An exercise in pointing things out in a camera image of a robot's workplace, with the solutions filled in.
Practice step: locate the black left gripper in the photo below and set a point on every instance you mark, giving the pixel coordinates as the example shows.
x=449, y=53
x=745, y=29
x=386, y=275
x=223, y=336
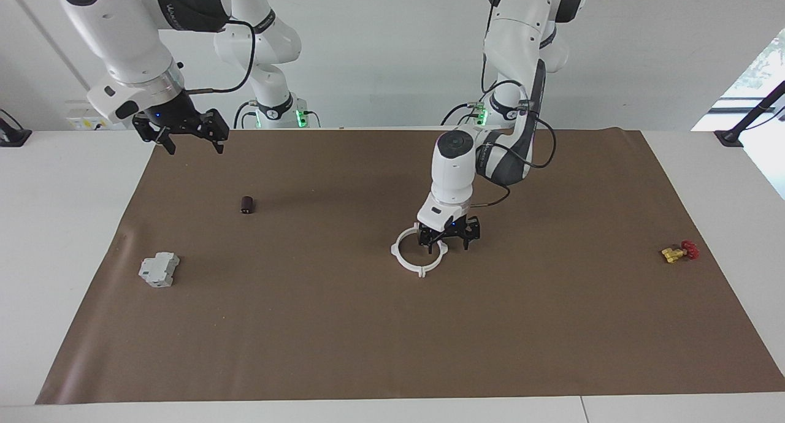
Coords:
x=454, y=227

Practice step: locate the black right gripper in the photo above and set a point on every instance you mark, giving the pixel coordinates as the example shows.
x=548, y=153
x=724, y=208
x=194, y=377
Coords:
x=178, y=116

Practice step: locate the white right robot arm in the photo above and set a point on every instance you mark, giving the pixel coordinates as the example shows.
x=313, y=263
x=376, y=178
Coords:
x=122, y=37

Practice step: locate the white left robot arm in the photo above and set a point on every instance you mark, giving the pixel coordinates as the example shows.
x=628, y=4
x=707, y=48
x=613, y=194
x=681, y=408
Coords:
x=454, y=165

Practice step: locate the dark brown cylinder part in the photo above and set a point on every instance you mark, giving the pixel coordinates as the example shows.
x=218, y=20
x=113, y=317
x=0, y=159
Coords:
x=247, y=205

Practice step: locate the brown paper table mat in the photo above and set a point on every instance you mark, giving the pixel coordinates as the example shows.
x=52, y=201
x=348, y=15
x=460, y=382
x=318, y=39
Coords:
x=398, y=337

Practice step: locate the grey circuit breaker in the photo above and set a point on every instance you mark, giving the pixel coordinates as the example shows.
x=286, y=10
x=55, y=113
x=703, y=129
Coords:
x=158, y=270

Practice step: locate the white wall power strip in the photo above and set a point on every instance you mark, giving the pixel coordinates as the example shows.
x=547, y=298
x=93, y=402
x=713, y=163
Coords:
x=80, y=122

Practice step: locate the black table mount bracket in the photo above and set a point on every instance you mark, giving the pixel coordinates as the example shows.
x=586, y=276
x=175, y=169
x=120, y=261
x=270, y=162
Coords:
x=12, y=135

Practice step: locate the black camera stand clamp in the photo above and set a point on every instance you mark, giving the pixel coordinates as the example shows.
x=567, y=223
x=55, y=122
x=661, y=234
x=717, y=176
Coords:
x=745, y=124

